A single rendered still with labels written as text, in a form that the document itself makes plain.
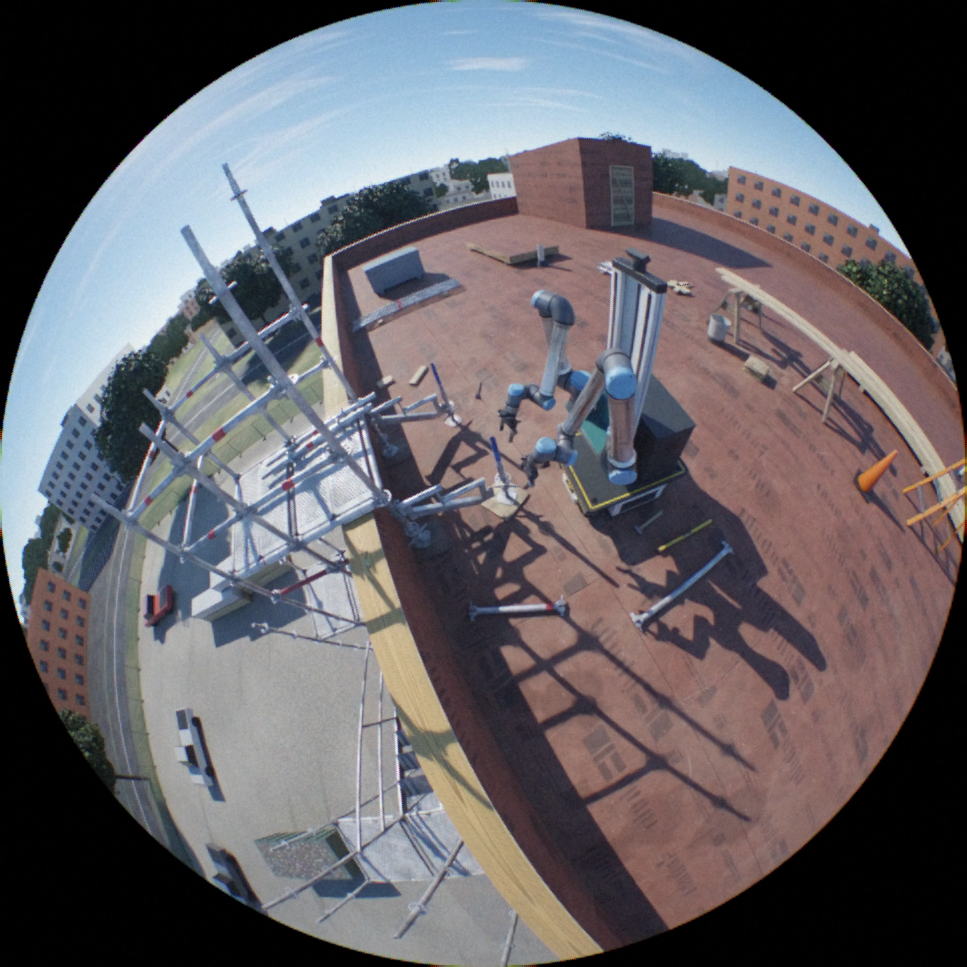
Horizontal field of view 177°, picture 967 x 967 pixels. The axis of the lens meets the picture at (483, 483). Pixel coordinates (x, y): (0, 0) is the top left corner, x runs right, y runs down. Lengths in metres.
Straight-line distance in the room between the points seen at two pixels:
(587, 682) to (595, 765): 0.65
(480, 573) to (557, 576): 0.58
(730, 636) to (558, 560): 1.53
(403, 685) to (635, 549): 1.85
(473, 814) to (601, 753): 1.01
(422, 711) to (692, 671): 1.82
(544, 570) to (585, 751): 1.39
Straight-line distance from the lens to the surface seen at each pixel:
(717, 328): 4.77
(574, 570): 2.37
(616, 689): 2.35
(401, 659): 1.74
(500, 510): 2.55
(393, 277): 7.44
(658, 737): 2.52
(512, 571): 2.38
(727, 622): 2.69
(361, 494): 2.11
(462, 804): 1.83
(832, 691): 3.59
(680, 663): 2.49
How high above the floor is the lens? 2.28
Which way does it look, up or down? 57 degrees down
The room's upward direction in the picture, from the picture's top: 20 degrees counter-clockwise
